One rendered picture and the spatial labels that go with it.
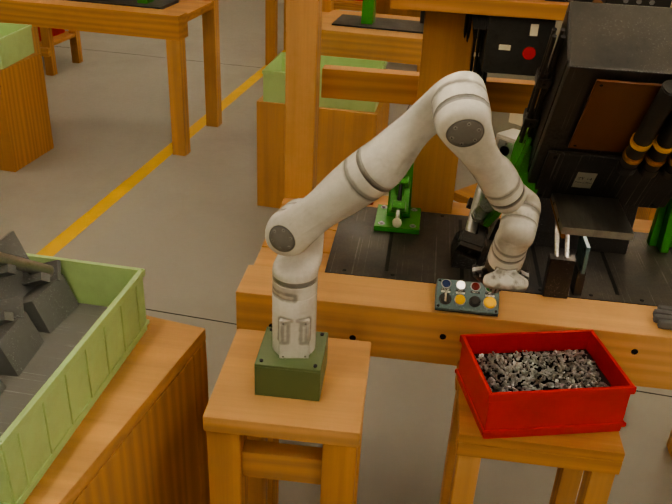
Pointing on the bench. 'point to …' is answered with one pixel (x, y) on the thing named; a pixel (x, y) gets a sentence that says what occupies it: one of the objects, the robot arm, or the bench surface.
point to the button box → (465, 298)
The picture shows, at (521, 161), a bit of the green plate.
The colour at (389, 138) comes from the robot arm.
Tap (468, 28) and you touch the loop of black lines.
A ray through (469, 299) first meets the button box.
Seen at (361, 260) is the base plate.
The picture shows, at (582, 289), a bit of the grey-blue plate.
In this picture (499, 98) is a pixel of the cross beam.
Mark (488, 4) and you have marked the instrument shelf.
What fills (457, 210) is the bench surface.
